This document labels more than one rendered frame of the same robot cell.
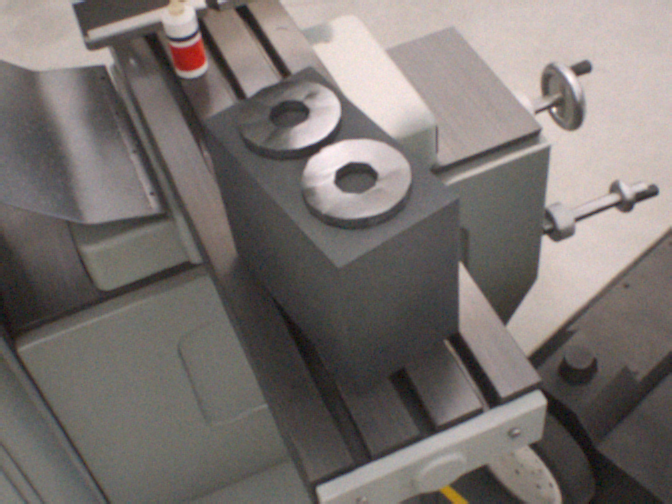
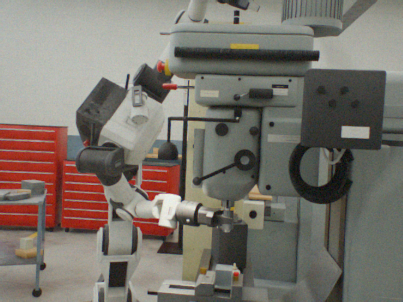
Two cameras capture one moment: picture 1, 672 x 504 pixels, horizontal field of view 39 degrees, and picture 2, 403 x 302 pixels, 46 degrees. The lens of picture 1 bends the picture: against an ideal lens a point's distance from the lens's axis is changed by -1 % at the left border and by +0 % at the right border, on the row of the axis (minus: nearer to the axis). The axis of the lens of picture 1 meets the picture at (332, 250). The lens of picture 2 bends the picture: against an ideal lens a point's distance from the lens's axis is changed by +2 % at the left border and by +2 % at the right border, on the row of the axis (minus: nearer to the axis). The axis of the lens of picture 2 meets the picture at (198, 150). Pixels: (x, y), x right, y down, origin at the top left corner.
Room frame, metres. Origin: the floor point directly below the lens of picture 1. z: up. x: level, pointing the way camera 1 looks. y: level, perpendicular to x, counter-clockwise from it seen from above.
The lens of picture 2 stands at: (2.58, 0.60, 1.56)
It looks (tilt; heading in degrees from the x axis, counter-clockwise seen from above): 3 degrees down; 201
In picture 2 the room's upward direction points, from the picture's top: 3 degrees clockwise
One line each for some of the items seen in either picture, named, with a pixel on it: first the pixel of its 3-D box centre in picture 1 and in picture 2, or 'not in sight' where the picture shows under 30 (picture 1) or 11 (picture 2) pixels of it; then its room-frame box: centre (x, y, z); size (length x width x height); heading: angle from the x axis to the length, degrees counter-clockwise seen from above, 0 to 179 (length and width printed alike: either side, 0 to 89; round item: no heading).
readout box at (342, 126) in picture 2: not in sight; (342, 109); (1.23, 0.49, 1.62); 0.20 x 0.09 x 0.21; 106
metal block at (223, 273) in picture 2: not in sight; (223, 276); (1.15, 0.15, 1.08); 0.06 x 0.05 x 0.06; 14
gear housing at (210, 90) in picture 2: not in sight; (245, 93); (0.99, 0.15, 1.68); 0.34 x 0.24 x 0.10; 106
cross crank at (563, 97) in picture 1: (543, 104); not in sight; (1.14, -0.37, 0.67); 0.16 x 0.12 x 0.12; 106
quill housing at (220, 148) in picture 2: not in sight; (231, 152); (1.00, 0.11, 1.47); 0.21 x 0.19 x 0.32; 16
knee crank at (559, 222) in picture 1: (600, 204); not in sight; (1.01, -0.44, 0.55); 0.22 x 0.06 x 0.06; 106
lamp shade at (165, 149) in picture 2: not in sight; (168, 150); (1.08, -0.09, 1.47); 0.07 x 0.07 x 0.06
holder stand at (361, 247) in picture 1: (333, 223); (228, 238); (0.59, 0.00, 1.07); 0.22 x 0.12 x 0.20; 28
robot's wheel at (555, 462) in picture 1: (527, 454); not in sight; (0.62, -0.22, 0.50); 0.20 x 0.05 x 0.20; 35
